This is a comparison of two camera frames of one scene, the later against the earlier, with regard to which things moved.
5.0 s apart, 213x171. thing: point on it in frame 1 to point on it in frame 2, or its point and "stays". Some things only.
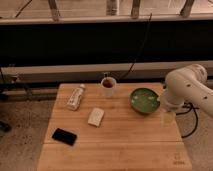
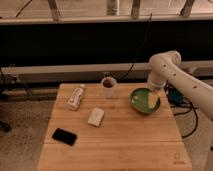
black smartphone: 64,136 stays
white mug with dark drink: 108,83 stays
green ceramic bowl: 144,100 stays
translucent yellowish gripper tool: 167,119 to 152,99
